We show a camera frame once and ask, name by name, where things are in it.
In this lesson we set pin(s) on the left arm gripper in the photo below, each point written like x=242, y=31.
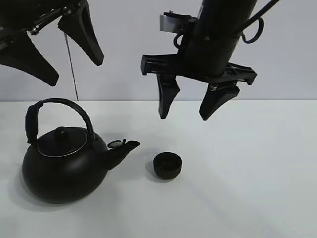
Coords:
x=20, y=16

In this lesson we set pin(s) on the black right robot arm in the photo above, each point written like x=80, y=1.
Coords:
x=221, y=19

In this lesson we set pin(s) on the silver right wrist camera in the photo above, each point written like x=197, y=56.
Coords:
x=172, y=22

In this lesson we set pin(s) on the small black teacup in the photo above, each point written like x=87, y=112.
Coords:
x=167, y=165

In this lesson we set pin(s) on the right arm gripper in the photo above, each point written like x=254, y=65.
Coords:
x=207, y=62

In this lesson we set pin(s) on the black round teapot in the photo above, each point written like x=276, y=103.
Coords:
x=68, y=163

